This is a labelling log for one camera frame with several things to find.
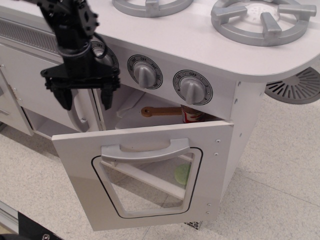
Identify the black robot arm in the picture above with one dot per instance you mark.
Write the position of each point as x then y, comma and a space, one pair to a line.
74, 25

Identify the grey left burner grate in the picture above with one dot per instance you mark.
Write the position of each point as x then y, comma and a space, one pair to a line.
151, 8

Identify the grey cabinet door handle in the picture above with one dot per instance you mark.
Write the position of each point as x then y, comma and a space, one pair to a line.
80, 124

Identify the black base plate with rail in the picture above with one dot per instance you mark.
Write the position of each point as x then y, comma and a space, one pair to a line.
22, 226

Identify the green round toy in oven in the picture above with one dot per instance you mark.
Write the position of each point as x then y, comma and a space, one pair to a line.
181, 173

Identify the red toy can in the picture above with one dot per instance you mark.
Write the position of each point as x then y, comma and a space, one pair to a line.
190, 115

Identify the white oven door with window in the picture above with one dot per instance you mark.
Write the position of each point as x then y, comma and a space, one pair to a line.
128, 195

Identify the wooden spoon in oven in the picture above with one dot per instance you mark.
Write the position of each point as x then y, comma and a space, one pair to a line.
149, 111

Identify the grey left stove knob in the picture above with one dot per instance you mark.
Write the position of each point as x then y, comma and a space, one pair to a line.
104, 55

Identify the grey stove knob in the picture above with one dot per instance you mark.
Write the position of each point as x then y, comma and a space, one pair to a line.
145, 72
192, 87
104, 55

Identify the grey middle stove knob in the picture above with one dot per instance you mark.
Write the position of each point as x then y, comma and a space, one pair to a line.
145, 72

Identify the white cabinet door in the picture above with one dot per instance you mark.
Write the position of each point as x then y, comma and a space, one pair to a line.
45, 114

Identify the grey oven door handle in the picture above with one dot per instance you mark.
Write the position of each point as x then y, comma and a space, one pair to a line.
113, 153

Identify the grey burner grate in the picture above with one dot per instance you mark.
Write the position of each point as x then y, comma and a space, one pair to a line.
263, 14
151, 8

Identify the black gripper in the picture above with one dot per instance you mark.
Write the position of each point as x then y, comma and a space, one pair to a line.
84, 72

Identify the grey right stove knob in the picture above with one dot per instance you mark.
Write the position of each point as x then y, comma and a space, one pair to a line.
192, 87

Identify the grey slotted round disc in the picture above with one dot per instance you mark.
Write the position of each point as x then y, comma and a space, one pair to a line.
301, 88

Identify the aluminium extrusion rail under stove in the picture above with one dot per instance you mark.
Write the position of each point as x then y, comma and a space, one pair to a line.
195, 224

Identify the white toy kitchen stove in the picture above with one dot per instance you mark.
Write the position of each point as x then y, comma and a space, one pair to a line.
149, 103

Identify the grey right burner grate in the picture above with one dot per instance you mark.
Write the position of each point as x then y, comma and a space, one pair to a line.
263, 14

